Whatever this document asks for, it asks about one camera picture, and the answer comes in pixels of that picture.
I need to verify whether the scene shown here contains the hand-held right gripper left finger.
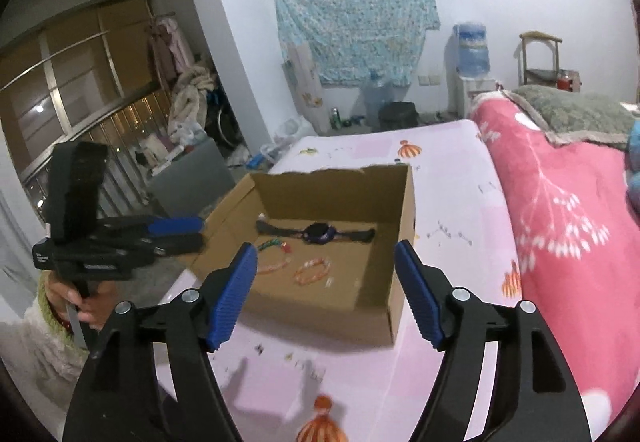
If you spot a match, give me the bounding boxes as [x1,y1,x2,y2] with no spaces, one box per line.
[62,242,259,442]

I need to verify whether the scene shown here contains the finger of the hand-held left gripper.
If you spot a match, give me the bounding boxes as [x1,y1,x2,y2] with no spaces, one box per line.
[99,215,206,238]
[149,231,205,258]

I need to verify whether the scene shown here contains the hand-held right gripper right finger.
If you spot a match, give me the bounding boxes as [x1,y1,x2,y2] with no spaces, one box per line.
[394,239,593,442]

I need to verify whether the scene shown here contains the multicoloured bead bracelet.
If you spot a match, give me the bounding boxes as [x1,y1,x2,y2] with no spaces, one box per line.
[256,237,296,276]

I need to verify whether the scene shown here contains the pink bead bracelet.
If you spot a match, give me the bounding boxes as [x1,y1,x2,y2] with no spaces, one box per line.
[294,258,332,285]

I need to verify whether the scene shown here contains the brown cardboard box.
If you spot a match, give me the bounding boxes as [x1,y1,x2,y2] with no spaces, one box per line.
[177,165,417,348]

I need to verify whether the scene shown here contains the black purple smartwatch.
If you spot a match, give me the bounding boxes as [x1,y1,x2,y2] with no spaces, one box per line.
[255,217,376,245]

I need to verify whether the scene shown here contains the person's left hand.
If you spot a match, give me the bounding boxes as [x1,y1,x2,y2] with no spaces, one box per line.
[44,272,122,331]

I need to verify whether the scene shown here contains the grey storage bin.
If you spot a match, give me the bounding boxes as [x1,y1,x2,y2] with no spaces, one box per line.
[150,137,236,223]

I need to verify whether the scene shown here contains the white bag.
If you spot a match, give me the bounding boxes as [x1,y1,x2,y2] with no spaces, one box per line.
[145,135,173,168]

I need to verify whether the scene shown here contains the metal railing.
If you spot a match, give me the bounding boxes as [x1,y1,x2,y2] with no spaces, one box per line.
[20,87,173,218]

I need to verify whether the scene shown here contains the spoked wheel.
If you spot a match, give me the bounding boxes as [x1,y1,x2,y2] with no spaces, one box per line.
[207,92,246,148]

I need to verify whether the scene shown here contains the pile of pale clothes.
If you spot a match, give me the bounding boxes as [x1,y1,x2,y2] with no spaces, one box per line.
[167,57,221,145]

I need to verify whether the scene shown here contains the white plastic bags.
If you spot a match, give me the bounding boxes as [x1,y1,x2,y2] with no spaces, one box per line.
[272,115,313,148]

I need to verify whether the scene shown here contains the large window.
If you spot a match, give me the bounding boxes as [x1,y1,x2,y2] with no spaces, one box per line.
[0,0,168,173]

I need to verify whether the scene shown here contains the pink floral blanket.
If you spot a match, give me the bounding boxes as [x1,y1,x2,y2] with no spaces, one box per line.
[470,92,640,442]

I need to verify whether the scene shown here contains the hanging pink clothes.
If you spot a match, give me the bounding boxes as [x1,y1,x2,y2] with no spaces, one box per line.
[147,17,193,83]

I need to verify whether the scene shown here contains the black waste bin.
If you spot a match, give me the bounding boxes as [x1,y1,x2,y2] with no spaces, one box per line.
[378,101,418,130]

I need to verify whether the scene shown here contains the white floral panel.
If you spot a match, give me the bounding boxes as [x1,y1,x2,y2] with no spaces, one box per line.
[287,45,322,138]

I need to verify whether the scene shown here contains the empty clear water jug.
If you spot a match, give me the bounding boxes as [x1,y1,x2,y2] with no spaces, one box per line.
[361,70,398,130]

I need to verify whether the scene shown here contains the white water dispenser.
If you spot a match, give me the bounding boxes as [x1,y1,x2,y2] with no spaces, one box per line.
[452,72,496,120]

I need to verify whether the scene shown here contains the grey textured blanket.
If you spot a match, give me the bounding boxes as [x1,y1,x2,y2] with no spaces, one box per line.
[505,85,636,153]

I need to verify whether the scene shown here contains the blue water jug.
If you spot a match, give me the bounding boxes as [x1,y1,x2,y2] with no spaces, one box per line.
[452,22,491,78]

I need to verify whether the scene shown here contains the blue floral quilt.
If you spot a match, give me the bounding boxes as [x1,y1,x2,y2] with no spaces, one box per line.
[625,119,640,193]

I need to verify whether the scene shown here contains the hanging teal floral cloth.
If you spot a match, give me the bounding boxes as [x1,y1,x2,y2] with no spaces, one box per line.
[272,0,441,86]

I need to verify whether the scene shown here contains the wooden chair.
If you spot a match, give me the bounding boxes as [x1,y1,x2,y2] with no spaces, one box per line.
[517,31,563,86]

